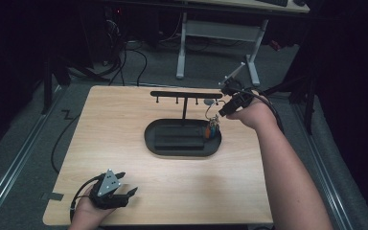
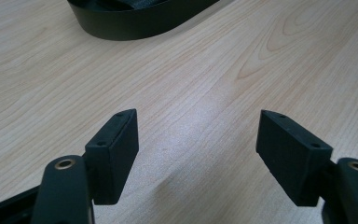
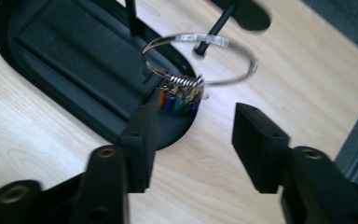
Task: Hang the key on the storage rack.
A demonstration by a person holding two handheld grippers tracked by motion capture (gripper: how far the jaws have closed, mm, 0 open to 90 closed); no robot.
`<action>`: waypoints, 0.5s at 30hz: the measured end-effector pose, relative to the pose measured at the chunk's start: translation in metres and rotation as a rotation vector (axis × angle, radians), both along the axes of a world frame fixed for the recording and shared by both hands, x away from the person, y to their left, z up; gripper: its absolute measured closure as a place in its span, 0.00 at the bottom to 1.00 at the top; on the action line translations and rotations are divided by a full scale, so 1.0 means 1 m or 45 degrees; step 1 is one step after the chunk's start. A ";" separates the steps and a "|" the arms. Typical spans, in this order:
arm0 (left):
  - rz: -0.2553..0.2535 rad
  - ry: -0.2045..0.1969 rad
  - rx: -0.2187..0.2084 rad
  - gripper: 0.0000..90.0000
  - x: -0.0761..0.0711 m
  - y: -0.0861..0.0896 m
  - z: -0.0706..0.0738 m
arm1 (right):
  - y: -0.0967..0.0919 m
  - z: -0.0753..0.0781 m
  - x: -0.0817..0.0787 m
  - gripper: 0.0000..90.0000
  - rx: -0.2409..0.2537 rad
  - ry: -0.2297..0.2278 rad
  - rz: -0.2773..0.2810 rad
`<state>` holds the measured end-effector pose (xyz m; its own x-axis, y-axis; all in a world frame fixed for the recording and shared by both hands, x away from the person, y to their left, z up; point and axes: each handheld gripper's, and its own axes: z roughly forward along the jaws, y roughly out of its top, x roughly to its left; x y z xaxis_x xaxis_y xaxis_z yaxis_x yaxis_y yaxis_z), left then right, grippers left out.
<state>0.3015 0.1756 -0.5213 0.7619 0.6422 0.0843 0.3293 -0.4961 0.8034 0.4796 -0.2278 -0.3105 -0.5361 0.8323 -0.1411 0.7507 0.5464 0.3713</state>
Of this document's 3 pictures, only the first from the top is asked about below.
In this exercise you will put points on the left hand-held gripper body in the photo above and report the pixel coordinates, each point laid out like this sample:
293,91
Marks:
108,191

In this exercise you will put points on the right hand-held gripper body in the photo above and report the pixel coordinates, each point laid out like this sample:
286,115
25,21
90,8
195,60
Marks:
236,96

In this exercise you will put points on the red key tag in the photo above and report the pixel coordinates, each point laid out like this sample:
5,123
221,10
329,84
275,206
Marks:
208,132

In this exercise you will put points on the black key rack with tray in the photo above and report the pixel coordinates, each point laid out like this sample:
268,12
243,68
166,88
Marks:
150,140

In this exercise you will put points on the person's right hand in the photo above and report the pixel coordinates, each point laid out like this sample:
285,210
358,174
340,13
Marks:
257,115

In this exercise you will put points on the person's left hand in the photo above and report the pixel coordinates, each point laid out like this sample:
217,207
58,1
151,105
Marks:
86,212

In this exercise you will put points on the grey round disc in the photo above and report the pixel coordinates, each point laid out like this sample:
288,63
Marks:
209,102

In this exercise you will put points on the grey tape strip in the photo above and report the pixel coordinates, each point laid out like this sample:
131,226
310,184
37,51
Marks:
53,196

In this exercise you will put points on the black tripod stand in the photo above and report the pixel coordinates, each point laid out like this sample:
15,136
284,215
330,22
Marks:
308,96

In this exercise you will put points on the black keyboard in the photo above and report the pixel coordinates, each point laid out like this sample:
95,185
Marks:
273,2

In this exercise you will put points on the black metal stand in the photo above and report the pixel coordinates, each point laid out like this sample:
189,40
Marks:
47,83

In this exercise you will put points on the white frame desk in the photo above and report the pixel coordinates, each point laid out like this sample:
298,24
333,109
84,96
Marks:
223,30

